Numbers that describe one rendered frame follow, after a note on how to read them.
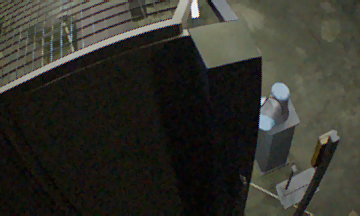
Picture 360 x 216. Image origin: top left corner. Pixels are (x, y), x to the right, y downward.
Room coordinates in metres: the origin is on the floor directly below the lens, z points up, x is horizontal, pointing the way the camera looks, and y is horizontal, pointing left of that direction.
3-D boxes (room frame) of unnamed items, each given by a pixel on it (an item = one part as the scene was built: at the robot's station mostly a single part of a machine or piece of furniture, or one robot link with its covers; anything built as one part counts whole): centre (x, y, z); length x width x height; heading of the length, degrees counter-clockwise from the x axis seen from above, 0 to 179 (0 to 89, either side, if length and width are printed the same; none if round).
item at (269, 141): (1.78, -0.70, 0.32); 0.31 x 0.31 x 0.64; 9
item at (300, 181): (1.05, -0.71, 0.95); 0.26 x 0.15 x 0.32; 99
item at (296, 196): (1.03, -0.71, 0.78); 0.31 x 0.23 x 0.01; 99
